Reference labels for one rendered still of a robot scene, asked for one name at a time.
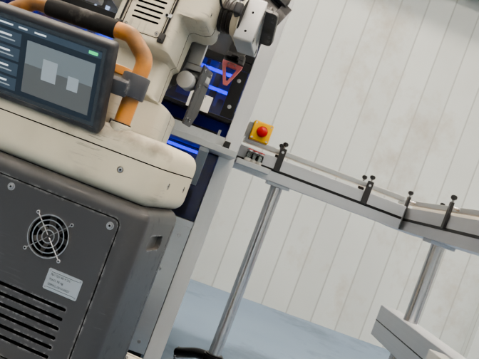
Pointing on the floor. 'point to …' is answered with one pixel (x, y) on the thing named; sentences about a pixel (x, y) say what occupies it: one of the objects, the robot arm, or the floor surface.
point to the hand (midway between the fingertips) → (225, 82)
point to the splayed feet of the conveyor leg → (193, 353)
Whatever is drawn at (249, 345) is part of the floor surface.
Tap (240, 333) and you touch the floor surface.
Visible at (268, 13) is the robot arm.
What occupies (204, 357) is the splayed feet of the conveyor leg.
